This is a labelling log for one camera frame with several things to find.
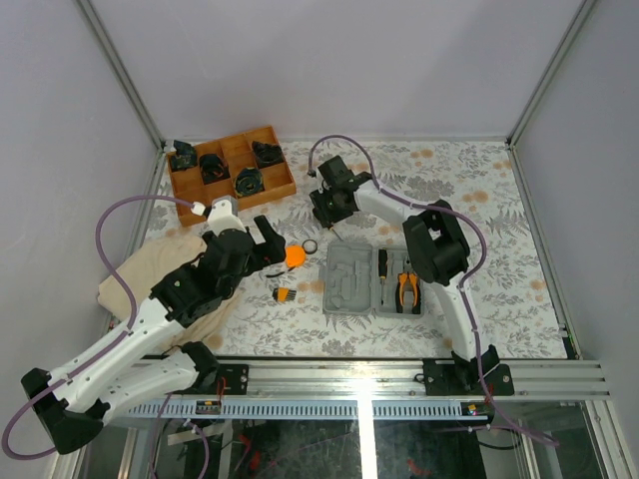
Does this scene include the short yellow black screwdriver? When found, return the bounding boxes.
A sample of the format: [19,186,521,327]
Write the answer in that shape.
[328,225,343,241]

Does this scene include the long yellow black screwdriver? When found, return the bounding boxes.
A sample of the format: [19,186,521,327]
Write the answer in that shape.
[377,248,388,305]

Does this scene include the grey plastic tool case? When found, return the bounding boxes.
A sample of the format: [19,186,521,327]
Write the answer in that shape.
[322,241,425,319]

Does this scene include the orange black pliers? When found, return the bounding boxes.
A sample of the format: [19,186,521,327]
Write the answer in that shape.
[395,259,421,315]

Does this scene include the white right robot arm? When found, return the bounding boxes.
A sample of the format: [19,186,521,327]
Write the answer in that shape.
[309,156,514,398]

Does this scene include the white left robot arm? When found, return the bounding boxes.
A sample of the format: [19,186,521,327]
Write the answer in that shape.
[21,197,286,455]

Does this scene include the orange tape measure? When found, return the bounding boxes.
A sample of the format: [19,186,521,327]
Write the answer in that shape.
[285,244,307,269]

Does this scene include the black tape roll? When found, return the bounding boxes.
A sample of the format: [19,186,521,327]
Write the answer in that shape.
[303,239,319,254]

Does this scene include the beige cloth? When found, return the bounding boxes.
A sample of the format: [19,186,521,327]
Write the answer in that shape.
[97,236,242,351]

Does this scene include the orange hex key set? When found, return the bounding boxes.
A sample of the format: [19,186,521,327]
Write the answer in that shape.
[273,287,297,303]

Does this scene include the dark rolled item centre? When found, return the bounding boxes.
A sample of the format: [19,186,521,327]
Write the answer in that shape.
[235,168,264,198]

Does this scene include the dark rolled item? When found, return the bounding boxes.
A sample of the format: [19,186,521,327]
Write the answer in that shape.
[170,140,198,172]
[199,154,229,185]
[252,141,284,169]
[235,168,264,198]

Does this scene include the dark rolled item back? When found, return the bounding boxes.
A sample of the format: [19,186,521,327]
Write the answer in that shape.
[252,141,284,169]

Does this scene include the wooden compartment tray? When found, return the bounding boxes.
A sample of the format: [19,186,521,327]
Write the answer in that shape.
[167,126,297,210]

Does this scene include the dark rolled item far left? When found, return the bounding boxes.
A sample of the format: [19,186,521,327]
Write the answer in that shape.
[170,140,198,172]

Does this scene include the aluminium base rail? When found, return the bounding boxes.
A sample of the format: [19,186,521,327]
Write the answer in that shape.
[99,359,610,423]

